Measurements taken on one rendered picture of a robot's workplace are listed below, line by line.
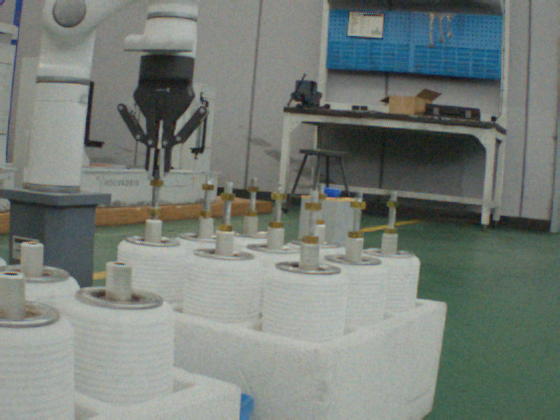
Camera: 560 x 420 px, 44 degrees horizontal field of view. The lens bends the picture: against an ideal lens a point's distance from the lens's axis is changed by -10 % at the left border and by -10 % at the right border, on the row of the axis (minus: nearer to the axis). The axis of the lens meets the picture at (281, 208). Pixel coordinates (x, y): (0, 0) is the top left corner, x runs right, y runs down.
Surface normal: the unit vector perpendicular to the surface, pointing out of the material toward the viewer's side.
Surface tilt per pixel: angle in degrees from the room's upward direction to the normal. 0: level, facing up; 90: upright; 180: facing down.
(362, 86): 90
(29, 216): 93
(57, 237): 91
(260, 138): 90
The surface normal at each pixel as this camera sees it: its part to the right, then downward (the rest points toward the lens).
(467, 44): -0.41, 0.03
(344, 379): 0.85, 0.10
